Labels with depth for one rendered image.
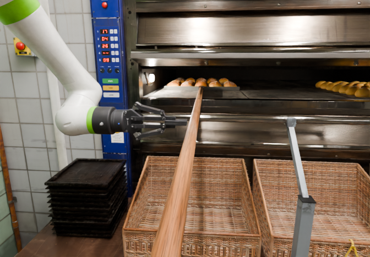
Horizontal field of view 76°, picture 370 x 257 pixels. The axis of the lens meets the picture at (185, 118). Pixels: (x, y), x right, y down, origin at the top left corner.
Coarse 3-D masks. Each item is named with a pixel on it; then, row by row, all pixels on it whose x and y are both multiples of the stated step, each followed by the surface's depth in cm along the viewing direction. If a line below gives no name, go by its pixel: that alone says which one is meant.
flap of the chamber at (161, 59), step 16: (144, 64) 130; (160, 64) 129; (176, 64) 128; (192, 64) 128; (224, 64) 126; (240, 64) 125; (256, 64) 124; (272, 64) 124; (288, 64) 123; (304, 64) 122; (320, 64) 121; (336, 64) 121; (352, 64) 120; (368, 64) 119
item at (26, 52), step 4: (16, 40) 125; (24, 44) 125; (16, 48) 126; (24, 48) 126; (28, 48) 126; (16, 52) 127; (20, 52) 127; (24, 52) 126; (28, 52) 126; (32, 52) 127; (24, 56) 132; (28, 56) 132; (32, 56) 132; (36, 56) 132
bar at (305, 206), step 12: (204, 120) 95; (216, 120) 94; (228, 120) 94; (240, 120) 94; (252, 120) 93; (264, 120) 93; (276, 120) 92; (288, 120) 91; (300, 120) 91; (312, 120) 91; (324, 120) 91; (336, 120) 90; (348, 120) 90; (360, 120) 89; (288, 132) 92; (300, 168) 82; (300, 180) 80; (300, 192) 79; (300, 204) 77; (312, 204) 75; (300, 216) 76; (312, 216) 76; (300, 228) 77; (300, 240) 78; (300, 252) 79
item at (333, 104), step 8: (144, 104) 134; (152, 104) 134; (160, 104) 133; (168, 104) 133; (176, 104) 133; (184, 104) 132; (192, 104) 132; (208, 104) 131; (216, 104) 131; (224, 104) 130; (232, 104) 130; (240, 104) 129; (248, 104) 129; (256, 104) 129; (264, 104) 128; (272, 104) 128; (280, 104) 127; (288, 104) 127; (296, 104) 127; (304, 104) 126; (312, 104) 126; (320, 104) 126; (328, 104) 125; (336, 104) 125; (344, 104) 124; (352, 104) 124; (360, 104) 124; (368, 104) 123
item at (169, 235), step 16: (192, 112) 86; (192, 128) 64; (192, 144) 53; (192, 160) 46; (176, 176) 38; (176, 192) 33; (176, 208) 29; (160, 224) 27; (176, 224) 27; (160, 240) 24; (176, 240) 25; (160, 256) 22; (176, 256) 23
